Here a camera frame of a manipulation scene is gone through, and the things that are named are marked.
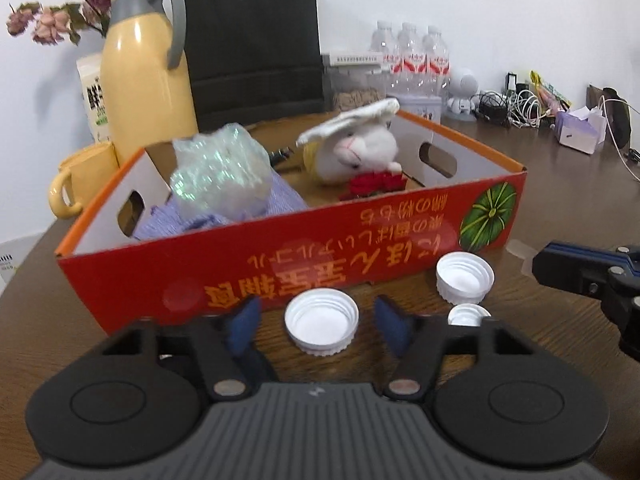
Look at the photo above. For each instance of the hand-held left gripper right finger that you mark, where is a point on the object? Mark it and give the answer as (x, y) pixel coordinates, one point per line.
(392, 325)

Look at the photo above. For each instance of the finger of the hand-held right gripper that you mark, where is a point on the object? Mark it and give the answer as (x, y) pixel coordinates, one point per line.
(585, 250)
(570, 272)

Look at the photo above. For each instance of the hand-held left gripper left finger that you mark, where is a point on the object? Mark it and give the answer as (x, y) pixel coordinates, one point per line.
(242, 325)

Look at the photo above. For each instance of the red cardboard box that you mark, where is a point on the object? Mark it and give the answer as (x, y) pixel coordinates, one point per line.
(200, 275)

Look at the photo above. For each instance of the large white bottle cap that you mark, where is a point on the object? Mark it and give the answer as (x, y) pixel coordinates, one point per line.
(464, 275)
(321, 321)

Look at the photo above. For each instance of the purple cloth pouch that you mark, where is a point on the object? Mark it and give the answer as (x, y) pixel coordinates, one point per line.
(285, 195)

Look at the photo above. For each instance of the red rose hair clip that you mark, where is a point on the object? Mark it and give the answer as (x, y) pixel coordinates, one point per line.
(375, 182)

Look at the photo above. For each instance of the iridescent ball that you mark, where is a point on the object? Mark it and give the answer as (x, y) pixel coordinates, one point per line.
(220, 175)

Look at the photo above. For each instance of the white and yellow plush sheep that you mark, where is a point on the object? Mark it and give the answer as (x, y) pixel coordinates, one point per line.
(365, 150)

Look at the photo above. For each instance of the white face mask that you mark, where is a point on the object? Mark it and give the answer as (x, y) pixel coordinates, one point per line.
(350, 117)

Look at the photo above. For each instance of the small white bottle cap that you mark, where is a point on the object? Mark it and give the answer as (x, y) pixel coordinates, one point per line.
(467, 316)

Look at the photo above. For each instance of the purple tissue box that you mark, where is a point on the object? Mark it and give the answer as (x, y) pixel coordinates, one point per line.
(580, 132)

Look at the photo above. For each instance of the dark brown stand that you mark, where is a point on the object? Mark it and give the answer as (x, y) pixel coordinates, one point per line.
(617, 120)

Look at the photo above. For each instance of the colourful snack packets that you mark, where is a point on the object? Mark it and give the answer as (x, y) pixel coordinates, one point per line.
(550, 92)

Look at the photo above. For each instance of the white robot toy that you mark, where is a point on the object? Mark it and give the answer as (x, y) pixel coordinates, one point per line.
(464, 92)

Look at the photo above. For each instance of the white printed tin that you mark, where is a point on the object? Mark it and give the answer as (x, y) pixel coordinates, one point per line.
(422, 107)

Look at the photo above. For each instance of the yellow mug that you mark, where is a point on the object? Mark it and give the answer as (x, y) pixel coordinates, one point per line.
(90, 170)

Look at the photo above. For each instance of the clear jar of nuts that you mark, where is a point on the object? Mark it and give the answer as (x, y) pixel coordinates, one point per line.
(355, 97)

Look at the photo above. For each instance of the white sign board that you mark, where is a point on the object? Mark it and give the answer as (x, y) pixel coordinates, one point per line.
(7, 270)

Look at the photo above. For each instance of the yellow thermos jug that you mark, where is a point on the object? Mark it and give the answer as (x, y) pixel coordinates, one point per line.
(145, 85)

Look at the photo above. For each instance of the white flat box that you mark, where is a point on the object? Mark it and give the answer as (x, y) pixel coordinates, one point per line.
(352, 58)

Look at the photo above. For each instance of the white milk carton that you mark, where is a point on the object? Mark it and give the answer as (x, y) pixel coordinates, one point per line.
(92, 100)

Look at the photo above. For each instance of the black paper bag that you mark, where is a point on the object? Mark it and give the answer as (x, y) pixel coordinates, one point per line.
(250, 45)

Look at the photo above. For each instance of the dried pink rose bouquet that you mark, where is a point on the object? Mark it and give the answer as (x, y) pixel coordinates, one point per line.
(50, 22)

